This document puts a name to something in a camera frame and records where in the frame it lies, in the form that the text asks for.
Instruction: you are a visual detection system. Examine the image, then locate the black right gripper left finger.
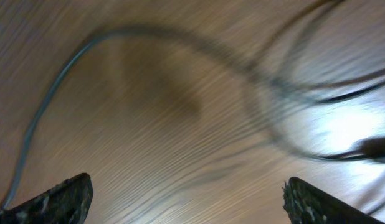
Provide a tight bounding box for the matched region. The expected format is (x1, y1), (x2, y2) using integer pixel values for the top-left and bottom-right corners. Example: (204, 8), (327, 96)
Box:
(0, 173), (93, 224)

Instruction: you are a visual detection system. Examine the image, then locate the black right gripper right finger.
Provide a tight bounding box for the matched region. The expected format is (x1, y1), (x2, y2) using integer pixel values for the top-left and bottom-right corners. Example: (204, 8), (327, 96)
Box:
(283, 177), (385, 224)

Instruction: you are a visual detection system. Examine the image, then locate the black usb-c cable with label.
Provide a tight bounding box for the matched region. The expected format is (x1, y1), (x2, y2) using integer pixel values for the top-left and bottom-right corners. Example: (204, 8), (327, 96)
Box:
(0, 24), (385, 212)

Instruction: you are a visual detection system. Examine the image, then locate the thin black dark-red cable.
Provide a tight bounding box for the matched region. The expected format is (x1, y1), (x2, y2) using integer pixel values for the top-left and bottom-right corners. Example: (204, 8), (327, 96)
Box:
(257, 0), (385, 110)

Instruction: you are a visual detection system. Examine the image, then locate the blurred black usb plug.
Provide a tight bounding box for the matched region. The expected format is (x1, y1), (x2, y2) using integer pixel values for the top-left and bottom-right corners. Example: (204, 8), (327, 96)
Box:
(321, 136), (385, 164)

